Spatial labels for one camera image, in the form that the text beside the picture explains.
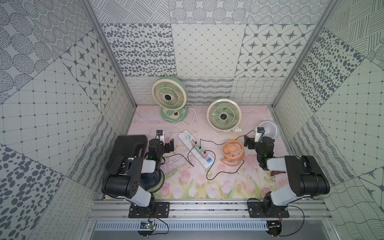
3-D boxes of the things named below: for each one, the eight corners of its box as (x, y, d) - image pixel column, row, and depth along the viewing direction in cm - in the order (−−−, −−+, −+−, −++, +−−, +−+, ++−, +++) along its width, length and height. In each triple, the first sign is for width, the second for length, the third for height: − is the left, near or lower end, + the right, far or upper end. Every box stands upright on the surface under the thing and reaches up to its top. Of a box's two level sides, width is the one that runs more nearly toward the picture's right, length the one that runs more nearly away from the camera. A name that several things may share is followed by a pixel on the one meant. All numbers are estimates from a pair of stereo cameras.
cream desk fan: (208, 132, 105) (209, 114, 90) (207, 117, 114) (208, 99, 99) (237, 132, 105) (243, 114, 90) (234, 117, 114) (239, 99, 99)
